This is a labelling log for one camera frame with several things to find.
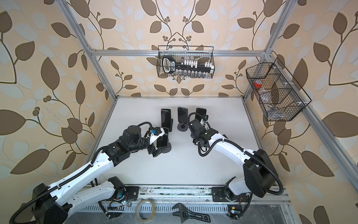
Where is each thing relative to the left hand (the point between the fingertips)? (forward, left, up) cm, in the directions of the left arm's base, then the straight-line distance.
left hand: (165, 137), depth 72 cm
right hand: (+10, -19, -10) cm, 24 cm away
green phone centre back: (+32, -8, -21) cm, 39 cm away
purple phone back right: (+23, -21, -5) cm, 31 cm away
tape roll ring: (-30, +12, -18) cm, 37 cm away
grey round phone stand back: (+21, -8, -21) cm, 31 cm away
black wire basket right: (+19, -61, +13) cm, 65 cm away
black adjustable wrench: (-31, -11, -20) cm, 39 cm away
